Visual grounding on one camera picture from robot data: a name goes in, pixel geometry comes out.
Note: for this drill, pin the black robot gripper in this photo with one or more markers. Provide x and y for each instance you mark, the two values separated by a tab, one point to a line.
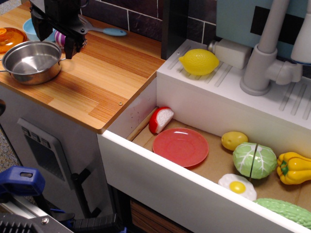
61	15

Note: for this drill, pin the yellow plastic lemon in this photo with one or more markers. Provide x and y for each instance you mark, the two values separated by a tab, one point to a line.
199	62

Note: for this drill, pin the red plastic plate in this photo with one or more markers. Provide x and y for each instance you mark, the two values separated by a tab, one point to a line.
182	146

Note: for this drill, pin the purple striped toy onion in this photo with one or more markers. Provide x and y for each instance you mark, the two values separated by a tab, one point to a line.
59	39

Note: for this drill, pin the grey blue toy spatula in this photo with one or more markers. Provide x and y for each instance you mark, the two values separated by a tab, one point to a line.
108	31

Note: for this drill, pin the light blue bowl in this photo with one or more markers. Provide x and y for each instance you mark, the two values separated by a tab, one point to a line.
31	34

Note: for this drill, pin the stainless steel pot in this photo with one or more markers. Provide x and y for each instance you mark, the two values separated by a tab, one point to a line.
33	62

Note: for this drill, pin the orange pot lid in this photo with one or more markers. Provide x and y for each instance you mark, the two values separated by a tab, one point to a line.
10	37

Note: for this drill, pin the grey oven door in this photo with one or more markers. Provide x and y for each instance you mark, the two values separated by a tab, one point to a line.
48	152

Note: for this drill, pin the red white cheese wedge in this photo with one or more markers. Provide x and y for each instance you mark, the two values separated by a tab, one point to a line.
160	118

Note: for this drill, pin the blue clamp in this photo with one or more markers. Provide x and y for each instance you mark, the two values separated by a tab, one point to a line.
21	181

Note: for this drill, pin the white toy sink unit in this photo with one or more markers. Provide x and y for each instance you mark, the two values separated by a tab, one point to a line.
215	104

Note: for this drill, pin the white toy bottle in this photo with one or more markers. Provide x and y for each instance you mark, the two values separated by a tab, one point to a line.
231	53

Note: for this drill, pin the yellow toy potato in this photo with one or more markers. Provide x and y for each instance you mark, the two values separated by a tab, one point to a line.
230	140

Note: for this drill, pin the grey toy faucet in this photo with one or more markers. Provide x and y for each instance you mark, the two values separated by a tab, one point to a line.
263	65

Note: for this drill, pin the toy fried egg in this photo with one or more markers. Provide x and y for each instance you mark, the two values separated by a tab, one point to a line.
238	185

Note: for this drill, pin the green toy cabbage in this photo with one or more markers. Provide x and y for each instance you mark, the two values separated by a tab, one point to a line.
254	160

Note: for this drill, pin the white bottle with blue band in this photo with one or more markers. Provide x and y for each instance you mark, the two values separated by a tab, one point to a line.
301	52

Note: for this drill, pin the yellow toy bell pepper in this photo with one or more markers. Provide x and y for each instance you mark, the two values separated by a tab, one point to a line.
293	168

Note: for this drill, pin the green toy bitter gourd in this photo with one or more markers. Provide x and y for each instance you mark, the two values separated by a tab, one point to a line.
288	210

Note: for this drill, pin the black oven handle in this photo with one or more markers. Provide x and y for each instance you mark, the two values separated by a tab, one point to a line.
77	180

